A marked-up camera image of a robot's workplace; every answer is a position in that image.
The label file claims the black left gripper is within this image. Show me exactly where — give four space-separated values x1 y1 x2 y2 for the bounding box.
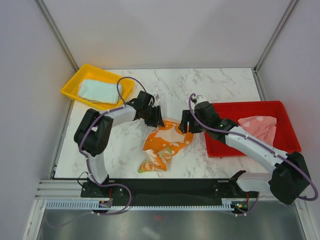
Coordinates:
142 105 165 129

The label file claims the orange patterned towel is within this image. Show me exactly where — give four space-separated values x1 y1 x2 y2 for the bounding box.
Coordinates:
138 119 194 173

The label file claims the light blue white towel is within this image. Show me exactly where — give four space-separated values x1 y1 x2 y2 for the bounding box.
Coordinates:
77 79 123 104

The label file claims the pink white towel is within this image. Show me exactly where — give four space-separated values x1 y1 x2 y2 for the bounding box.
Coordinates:
238 115 277 146

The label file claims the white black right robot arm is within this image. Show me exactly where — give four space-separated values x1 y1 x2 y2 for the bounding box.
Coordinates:
178 94 319 205

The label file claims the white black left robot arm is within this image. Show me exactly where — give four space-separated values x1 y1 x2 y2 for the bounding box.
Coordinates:
73 90 165 198

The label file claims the yellow plastic tray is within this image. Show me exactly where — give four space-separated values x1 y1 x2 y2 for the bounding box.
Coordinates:
61 64 135 110

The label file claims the red plastic tray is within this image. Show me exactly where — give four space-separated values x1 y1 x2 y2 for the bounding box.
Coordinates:
204 101 301 158

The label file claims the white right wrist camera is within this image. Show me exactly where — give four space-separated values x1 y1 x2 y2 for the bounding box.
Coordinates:
191 95 207 105

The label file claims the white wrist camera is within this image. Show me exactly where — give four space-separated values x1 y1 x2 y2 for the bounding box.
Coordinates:
191 95 207 105
154 94 160 105

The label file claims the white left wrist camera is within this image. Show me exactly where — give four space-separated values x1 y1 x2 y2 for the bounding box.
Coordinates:
154 94 160 105

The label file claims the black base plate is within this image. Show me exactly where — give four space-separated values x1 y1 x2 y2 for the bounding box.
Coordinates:
91 177 258 206

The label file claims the white slotted cable duct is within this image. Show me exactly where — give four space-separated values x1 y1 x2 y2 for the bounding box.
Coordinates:
45 199 236 211

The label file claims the aluminium frame post right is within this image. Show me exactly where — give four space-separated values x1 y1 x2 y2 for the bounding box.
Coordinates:
252 0 300 74

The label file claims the aluminium frame post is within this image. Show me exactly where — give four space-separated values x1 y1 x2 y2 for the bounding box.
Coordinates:
34 0 80 72
252 0 300 74

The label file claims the aluminium frame post left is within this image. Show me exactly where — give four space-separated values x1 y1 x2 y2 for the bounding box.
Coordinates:
34 0 80 72

